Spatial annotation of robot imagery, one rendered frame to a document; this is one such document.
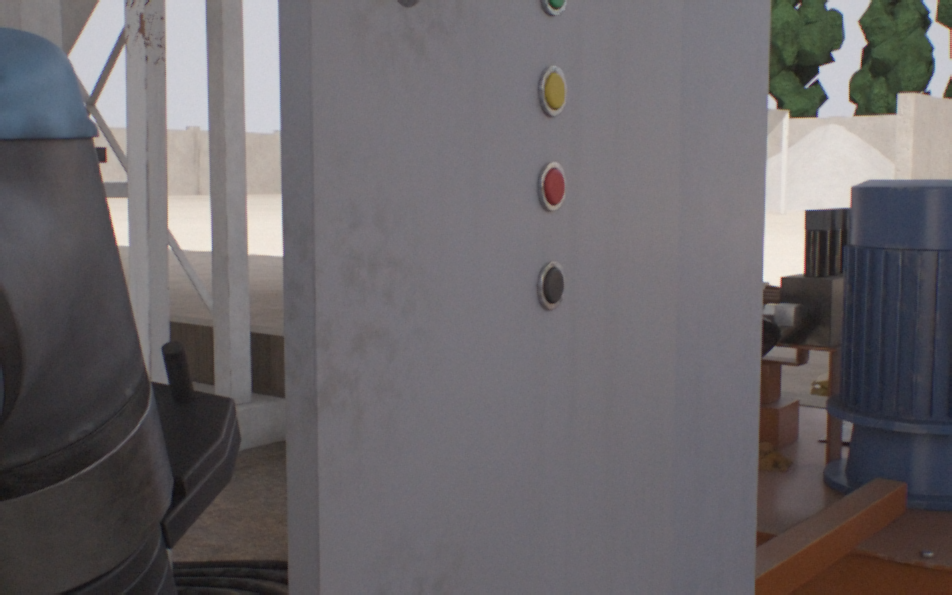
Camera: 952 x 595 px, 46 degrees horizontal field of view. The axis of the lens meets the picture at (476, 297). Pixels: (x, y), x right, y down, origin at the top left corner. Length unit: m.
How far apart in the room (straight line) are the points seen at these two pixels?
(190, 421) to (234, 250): 3.94
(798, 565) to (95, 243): 1.00
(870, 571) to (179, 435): 1.07
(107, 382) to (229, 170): 4.03
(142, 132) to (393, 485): 1.84
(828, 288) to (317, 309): 1.26
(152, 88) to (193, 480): 1.96
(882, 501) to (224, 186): 3.29
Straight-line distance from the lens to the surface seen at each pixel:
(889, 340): 1.58
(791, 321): 1.67
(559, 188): 0.68
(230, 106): 4.39
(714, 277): 0.96
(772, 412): 1.83
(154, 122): 2.37
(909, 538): 1.46
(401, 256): 0.56
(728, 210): 0.97
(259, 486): 3.91
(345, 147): 0.53
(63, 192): 0.33
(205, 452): 0.44
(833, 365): 1.73
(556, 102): 0.68
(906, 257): 1.56
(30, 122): 0.31
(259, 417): 4.44
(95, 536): 0.37
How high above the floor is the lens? 1.04
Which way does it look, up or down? 6 degrees down
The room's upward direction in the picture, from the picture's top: straight up
